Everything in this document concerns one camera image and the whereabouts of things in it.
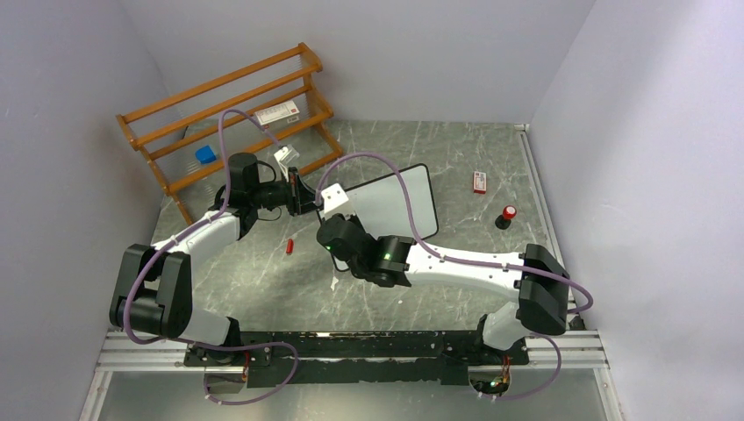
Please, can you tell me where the purple cable at base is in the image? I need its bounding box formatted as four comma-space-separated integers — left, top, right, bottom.
203, 341, 300, 407

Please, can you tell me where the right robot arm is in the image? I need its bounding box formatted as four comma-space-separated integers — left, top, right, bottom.
316, 214, 569, 363

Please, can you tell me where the wooden tiered shelf rack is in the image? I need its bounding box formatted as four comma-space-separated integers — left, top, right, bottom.
115, 42, 345, 228

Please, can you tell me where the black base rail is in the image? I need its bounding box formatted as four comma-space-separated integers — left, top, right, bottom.
183, 331, 529, 388

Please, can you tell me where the white red box on shelf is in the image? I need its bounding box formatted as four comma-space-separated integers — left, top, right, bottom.
254, 100, 300, 128

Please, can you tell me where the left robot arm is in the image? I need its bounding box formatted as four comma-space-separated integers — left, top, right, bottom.
109, 153, 318, 365

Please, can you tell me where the blue eraser on shelf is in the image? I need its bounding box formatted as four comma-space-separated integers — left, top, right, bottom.
194, 145, 218, 165

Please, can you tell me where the small whiteboard with black frame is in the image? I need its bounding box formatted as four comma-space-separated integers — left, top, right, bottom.
316, 164, 439, 287

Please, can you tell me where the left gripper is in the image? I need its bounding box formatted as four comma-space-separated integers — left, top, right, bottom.
250, 168, 318, 218

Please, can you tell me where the red black stamp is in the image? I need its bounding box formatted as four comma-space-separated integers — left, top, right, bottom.
494, 205, 518, 230

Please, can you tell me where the small red white box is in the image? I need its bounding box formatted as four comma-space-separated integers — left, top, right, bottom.
472, 171, 488, 195

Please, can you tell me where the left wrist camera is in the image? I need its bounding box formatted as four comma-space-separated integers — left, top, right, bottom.
274, 145, 300, 173

